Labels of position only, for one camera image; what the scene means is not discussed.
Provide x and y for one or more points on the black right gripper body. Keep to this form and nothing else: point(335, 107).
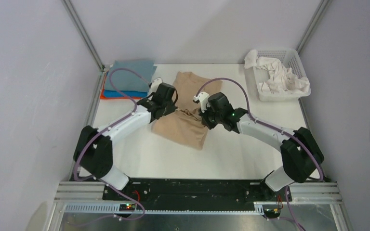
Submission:
point(211, 118)

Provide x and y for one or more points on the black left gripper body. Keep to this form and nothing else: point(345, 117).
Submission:
point(169, 107)

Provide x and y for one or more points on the beige t shirt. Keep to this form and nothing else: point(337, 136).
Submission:
point(184, 126)

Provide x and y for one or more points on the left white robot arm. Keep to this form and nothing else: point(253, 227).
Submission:
point(94, 150)

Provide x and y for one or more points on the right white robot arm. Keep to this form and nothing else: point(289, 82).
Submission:
point(300, 153)

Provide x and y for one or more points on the grey-blue folded t shirt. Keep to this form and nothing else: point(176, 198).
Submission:
point(130, 75)

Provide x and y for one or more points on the bright blue folded t shirt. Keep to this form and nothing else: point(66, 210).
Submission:
point(125, 94)

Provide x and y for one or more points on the white crumpled t shirt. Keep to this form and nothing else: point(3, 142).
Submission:
point(280, 75)

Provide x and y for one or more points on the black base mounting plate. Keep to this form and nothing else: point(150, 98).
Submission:
point(202, 195)

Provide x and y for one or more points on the white plastic laundry basket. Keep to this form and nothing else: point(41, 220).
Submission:
point(276, 75)

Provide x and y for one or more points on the left small circuit board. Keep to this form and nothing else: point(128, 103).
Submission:
point(127, 207)

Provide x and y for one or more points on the small circuit board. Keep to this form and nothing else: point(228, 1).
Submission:
point(127, 207)
point(272, 213)

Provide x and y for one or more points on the right small circuit board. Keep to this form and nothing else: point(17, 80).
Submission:
point(272, 213)

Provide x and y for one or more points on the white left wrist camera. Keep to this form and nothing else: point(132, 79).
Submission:
point(154, 85)

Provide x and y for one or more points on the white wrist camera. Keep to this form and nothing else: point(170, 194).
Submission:
point(202, 99)
point(154, 85)

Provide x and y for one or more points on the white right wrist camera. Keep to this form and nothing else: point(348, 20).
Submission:
point(202, 99)

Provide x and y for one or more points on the front aluminium rail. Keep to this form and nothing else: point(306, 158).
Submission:
point(95, 197)

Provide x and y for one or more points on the left aluminium frame post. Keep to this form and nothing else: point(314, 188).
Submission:
point(76, 20)

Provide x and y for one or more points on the aluminium frame post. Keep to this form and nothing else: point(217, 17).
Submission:
point(76, 20)
point(315, 20)

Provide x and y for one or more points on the right aluminium frame post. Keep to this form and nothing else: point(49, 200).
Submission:
point(315, 20)

